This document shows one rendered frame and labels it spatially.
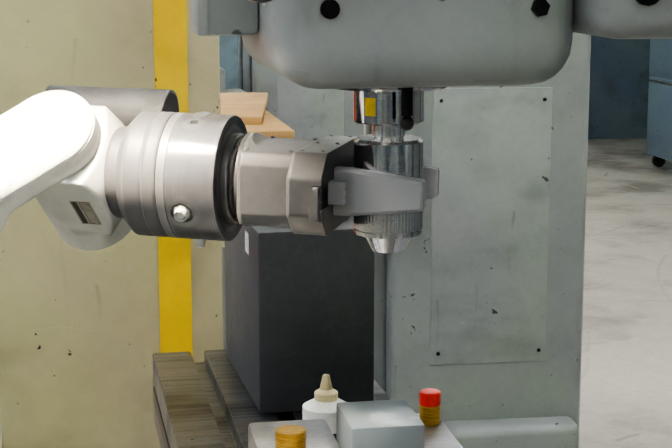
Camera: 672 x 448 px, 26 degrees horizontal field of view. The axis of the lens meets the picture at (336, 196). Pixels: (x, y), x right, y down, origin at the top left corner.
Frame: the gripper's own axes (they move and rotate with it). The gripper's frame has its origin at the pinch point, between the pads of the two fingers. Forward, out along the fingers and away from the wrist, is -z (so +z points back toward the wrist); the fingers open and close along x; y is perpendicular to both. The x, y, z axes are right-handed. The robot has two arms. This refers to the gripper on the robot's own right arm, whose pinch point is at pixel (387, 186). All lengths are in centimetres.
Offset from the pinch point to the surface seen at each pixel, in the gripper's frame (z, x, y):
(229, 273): 29, 55, 20
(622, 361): -3, 392, 123
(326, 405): 8.4, 17.7, 21.8
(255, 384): 22, 41, 28
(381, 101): 0.1, -2.4, -6.0
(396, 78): -2.2, -8.9, -8.2
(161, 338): 74, 154, 58
